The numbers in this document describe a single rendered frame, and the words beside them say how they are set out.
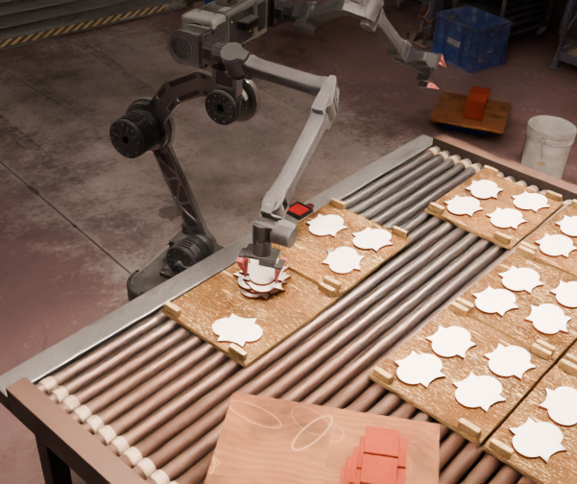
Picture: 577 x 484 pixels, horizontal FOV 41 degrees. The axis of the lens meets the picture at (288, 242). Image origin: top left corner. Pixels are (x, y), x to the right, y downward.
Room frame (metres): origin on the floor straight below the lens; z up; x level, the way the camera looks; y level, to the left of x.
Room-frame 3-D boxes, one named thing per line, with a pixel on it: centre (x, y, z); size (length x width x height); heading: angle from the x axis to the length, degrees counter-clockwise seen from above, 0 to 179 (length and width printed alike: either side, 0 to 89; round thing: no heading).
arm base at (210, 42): (2.53, 0.28, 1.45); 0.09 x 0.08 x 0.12; 154
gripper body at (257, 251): (1.88, 0.08, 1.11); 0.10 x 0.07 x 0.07; 75
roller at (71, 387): (2.16, -0.02, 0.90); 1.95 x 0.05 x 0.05; 140
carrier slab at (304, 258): (2.16, -0.16, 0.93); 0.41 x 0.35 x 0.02; 142
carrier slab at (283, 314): (1.83, 0.10, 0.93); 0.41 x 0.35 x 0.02; 140
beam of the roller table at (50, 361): (2.24, 0.07, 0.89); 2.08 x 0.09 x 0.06; 140
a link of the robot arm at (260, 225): (1.88, 0.07, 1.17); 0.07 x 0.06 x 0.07; 64
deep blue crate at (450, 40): (6.34, -1.44, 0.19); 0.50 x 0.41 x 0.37; 37
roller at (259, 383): (1.94, -0.29, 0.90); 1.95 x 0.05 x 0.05; 140
